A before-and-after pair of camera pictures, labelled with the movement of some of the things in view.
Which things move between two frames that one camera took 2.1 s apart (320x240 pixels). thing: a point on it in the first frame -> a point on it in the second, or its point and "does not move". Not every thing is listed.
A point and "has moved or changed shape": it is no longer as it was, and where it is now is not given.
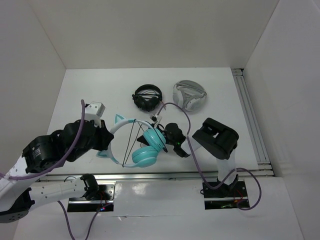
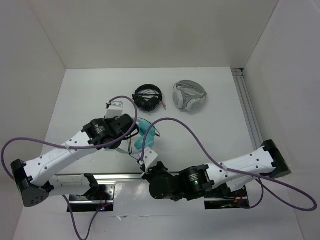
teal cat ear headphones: (144, 155) has moved or changed shape
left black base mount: (104, 202) does not move
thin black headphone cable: (124, 163) has moved or changed shape
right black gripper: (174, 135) -> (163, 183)
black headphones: (148, 97) does not move
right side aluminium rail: (255, 131) does not move
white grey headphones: (189, 95) does not move
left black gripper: (104, 134) -> (108, 121)
